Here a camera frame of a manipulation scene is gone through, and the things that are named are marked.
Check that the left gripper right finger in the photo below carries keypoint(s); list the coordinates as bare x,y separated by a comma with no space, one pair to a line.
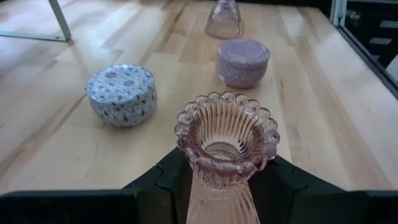
289,199

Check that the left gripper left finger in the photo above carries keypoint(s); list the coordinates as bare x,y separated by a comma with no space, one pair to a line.
164,186

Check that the pink ribbed glass vase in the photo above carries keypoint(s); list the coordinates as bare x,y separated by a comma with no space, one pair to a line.
222,205
224,21

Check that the white purple-leaf candle tin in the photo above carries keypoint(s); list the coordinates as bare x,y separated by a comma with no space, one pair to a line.
121,93

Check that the pink patterned candle tin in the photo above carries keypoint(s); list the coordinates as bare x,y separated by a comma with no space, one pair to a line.
242,62

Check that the green metal shelf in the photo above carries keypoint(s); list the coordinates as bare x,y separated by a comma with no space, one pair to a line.
60,21

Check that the black table edge rail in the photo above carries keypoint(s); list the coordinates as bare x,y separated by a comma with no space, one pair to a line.
370,63

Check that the aluminium frame post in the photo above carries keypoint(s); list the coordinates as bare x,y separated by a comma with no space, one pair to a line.
337,12

